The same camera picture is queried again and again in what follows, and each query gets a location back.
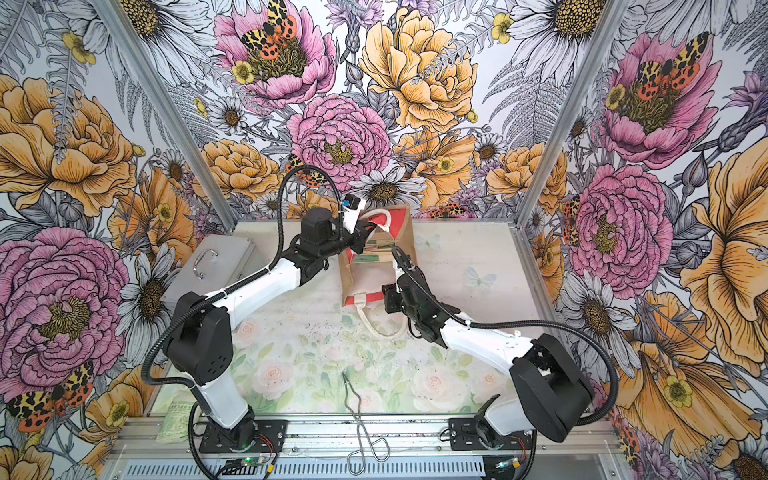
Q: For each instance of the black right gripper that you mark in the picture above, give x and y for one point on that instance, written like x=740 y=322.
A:
x=389 y=298

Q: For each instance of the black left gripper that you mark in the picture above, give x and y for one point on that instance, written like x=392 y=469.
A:
x=359 y=235

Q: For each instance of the burlap tote bag red trim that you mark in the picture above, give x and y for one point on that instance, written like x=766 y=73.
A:
x=363 y=275

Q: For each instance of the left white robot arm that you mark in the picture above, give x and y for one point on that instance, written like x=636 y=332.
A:
x=199 y=342

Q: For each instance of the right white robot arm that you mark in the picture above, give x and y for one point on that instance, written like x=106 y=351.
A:
x=551 y=395

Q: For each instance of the folding fans in bag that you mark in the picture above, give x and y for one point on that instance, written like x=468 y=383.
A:
x=375 y=251

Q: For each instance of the silver aluminium case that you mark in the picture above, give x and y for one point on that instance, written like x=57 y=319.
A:
x=217 y=262

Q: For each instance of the metal tongs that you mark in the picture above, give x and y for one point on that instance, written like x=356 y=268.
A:
x=378 y=447

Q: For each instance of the green patterned packet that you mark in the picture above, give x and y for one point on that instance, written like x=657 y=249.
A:
x=176 y=413

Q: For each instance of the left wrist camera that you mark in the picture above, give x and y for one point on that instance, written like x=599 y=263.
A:
x=352 y=208

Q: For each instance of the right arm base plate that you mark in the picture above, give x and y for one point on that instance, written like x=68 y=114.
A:
x=469 y=434

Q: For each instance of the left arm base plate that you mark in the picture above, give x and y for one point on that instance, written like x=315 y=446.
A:
x=249 y=436

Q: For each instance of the aluminium front rail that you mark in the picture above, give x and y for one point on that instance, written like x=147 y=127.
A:
x=333 y=437

